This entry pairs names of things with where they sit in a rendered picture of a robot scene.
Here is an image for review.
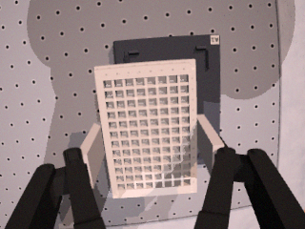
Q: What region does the white well plate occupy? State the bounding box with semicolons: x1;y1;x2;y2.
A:
94;59;197;198

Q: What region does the dark grey rectangular plate holder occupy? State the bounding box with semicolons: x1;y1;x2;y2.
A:
113;34;220;135

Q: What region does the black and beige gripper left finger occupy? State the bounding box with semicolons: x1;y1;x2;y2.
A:
5;122;106;229

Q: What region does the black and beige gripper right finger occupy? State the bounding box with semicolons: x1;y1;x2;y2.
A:
193;114;305;229

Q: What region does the grey perforated breadboard plate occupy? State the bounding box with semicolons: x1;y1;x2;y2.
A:
0;0;282;229

